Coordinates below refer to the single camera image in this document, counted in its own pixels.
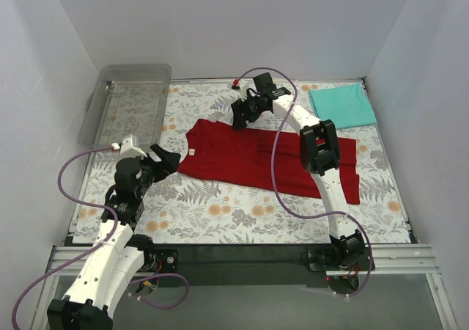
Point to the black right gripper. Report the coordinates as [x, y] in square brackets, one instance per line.
[244, 107]

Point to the clear plastic bin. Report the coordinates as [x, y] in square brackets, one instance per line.
[127, 99]

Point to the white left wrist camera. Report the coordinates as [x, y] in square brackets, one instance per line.
[128, 148]

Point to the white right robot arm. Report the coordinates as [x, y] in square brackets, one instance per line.
[319, 154]

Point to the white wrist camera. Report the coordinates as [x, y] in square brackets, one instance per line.
[242, 86]
[128, 148]

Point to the aluminium frame rail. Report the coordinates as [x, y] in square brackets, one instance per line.
[409, 258]

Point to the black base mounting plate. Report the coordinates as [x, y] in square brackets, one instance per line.
[253, 264]

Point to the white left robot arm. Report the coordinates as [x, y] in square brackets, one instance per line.
[117, 253]

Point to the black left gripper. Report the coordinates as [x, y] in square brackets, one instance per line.
[157, 165]

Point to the red t shirt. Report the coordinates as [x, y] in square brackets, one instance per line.
[217, 152]

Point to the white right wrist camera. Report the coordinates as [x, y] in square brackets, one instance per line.
[242, 86]

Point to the folded teal t shirt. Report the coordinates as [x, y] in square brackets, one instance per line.
[346, 107]

